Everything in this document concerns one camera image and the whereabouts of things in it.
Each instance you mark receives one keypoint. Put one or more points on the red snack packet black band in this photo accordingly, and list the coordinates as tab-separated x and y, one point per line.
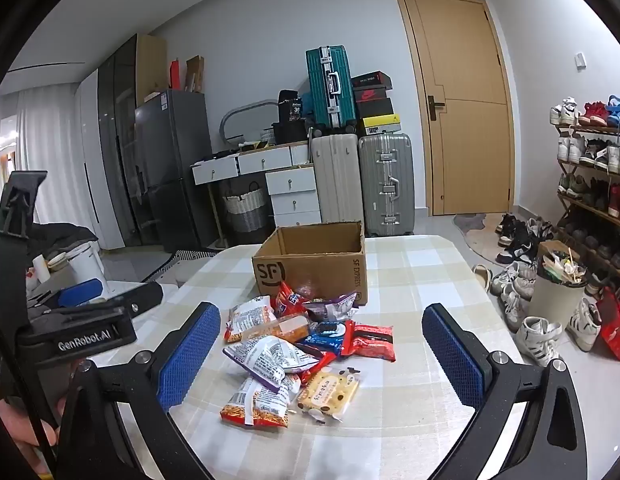
370	341

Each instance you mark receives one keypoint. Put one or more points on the black white patterned rug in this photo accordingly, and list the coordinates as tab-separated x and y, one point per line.
189	255

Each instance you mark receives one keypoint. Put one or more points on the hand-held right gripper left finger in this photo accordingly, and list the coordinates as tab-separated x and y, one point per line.
189	355

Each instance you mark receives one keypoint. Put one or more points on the pile of shoes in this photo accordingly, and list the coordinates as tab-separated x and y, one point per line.
520	280

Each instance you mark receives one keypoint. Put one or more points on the woven laundry basket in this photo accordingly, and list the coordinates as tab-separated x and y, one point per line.
244	215

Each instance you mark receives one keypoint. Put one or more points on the white trash bin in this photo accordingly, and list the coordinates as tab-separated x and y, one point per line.
555	300

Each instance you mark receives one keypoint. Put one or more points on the beige slippers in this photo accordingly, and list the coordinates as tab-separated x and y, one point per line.
482	276

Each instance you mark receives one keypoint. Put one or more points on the white appliance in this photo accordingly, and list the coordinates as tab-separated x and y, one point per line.
84	265

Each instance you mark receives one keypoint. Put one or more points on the dark glass cabinet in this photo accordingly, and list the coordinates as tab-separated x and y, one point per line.
117	135

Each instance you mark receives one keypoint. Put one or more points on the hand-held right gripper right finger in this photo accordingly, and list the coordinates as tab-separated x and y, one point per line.
452	355

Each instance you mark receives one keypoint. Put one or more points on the black bag with tag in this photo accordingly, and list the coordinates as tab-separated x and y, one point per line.
290	105

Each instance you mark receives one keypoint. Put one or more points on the beige suitcase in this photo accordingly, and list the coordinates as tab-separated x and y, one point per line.
335	180

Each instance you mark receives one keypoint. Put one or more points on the silver suitcase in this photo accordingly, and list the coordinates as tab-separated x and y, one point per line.
385	185

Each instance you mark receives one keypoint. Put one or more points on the red shopping bag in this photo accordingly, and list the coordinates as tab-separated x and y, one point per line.
615	327

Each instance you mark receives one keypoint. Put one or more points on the wooden door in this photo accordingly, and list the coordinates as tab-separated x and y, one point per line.
460	85

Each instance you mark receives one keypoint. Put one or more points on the person's left hand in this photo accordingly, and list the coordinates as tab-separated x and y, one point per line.
19	435

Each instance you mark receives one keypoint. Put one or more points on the red paper bag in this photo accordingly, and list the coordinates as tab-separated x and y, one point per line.
174	75

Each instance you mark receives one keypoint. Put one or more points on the brown cardboard box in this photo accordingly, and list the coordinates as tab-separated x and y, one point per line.
310	265

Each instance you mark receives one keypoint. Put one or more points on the blue cookie packet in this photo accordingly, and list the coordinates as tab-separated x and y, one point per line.
325	332

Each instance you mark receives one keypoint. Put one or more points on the white desk with drawers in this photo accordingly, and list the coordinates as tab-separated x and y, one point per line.
290	180

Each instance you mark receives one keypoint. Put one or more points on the grey curved metal frame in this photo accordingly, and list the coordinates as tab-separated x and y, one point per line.
227	120

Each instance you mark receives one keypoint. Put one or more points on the grey door mat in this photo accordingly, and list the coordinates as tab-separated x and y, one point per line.
480	240

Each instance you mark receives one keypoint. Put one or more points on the black jacket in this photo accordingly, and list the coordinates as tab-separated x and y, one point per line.
64	237

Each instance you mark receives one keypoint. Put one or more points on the teal suitcase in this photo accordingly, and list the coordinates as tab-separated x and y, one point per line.
320	80

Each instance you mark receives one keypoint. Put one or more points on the yellow black shoe box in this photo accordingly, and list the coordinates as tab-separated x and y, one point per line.
380	125

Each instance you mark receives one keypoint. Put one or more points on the wooden shoe rack with shoes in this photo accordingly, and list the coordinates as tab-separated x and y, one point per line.
595	155

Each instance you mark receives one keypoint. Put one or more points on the grey refrigerator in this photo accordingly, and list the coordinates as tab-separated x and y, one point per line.
174	160

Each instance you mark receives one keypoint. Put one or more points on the brown cardboard piece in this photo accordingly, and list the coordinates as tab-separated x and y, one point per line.
194	75

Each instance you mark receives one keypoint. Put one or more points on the white purple snack packet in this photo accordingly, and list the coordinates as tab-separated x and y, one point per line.
270	360

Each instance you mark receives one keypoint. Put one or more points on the orange white noodle snack packet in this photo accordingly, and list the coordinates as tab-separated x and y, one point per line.
255	407
247	317

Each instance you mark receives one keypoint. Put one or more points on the white plastic basket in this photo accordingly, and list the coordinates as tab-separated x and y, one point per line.
267	136

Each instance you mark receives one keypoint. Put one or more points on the large flat cardboard box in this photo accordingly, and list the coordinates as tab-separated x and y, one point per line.
152	65

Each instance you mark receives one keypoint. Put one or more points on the white cup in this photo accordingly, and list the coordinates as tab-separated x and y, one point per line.
41	269

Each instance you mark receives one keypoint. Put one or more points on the orange bread packet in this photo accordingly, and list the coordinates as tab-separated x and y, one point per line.
285	329

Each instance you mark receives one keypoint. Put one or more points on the red packet blue label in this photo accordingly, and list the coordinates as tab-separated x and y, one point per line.
286	300

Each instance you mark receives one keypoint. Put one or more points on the black storage box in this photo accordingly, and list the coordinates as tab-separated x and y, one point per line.
290	132

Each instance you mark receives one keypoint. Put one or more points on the white curtain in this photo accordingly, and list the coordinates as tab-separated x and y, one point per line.
44	135

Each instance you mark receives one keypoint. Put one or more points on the red black shoe box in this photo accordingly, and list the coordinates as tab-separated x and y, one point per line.
372	95

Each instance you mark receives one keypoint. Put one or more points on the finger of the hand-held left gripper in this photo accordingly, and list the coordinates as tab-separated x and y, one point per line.
139	298
79	292

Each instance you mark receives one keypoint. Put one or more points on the yellow cracker packet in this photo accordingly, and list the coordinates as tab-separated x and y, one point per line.
330	392

